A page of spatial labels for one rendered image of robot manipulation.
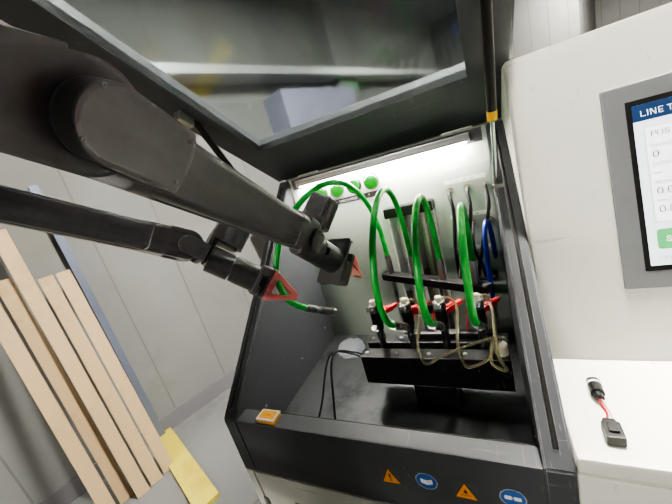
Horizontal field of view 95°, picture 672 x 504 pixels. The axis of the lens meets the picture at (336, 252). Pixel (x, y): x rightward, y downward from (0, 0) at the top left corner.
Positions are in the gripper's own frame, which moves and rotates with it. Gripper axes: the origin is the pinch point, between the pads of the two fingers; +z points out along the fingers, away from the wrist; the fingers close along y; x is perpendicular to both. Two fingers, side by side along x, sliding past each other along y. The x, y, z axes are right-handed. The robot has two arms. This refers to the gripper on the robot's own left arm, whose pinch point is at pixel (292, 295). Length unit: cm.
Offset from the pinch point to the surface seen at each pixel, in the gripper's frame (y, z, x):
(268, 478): 11.6, 16.2, 43.0
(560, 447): -36, 39, 5
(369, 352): 4.1, 25.5, 5.2
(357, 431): -11.4, 20.8, 19.3
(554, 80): -32, 21, -54
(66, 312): 144, -81, 56
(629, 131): -38, 33, -47
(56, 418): 134, -57, 103
